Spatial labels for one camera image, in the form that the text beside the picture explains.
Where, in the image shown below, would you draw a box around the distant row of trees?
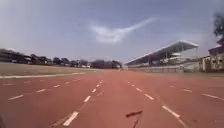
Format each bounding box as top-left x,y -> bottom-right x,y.
0,47 -> 123,70

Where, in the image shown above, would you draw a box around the grass verge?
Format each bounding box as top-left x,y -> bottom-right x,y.
181,70 -> 224,79

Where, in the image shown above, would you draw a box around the red running track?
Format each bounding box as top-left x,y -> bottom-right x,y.
0,69 -> 224,128

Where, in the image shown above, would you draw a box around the grandstand with slanted roof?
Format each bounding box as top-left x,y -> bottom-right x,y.
124,39 -> 200,72

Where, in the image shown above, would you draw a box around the pale kerb strip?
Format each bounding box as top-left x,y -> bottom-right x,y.
0,71 -> 83,80

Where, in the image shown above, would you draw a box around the pale fence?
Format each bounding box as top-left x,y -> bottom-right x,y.
128,64 -> 201,74

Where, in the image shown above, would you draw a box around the dry grass field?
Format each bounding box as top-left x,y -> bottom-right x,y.
0,62 -> 98,78

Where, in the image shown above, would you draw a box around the tan building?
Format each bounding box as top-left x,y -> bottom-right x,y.
199,44 -> 224,73

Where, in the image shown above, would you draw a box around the tall dark trees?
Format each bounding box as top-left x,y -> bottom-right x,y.
213,13 -> 224,45

